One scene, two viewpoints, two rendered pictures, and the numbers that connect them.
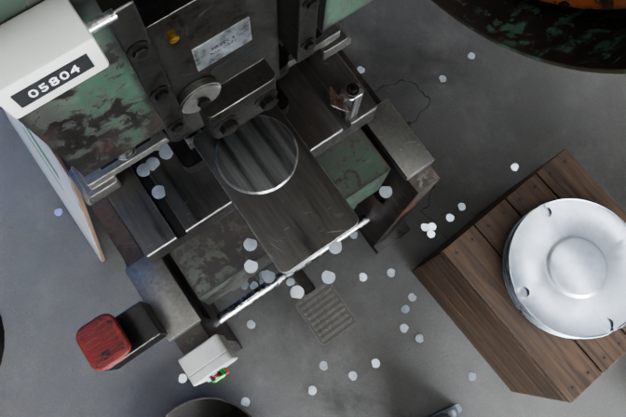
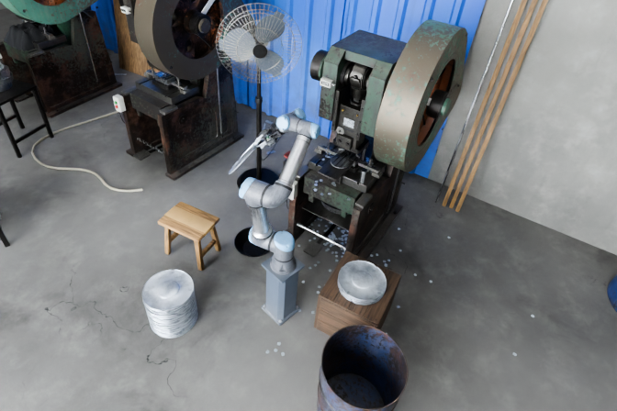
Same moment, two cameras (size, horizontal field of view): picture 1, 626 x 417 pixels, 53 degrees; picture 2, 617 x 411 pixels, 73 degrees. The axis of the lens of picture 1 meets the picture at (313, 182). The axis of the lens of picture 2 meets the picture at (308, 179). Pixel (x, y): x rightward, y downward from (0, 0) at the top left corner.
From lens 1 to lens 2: 219 cm
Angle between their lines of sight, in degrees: 48
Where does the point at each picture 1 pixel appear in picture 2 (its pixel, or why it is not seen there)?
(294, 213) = (330, 170)
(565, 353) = (333, 289)
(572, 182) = (390, 280)
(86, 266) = not seen: hidden behind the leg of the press
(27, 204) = not seen: hidden behind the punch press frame
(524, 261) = (355, 265)
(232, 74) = (347, 134)
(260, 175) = (335, 163)
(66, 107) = (324, 97)
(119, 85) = (330, 102)
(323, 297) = (317, 246)
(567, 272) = (358, 276)
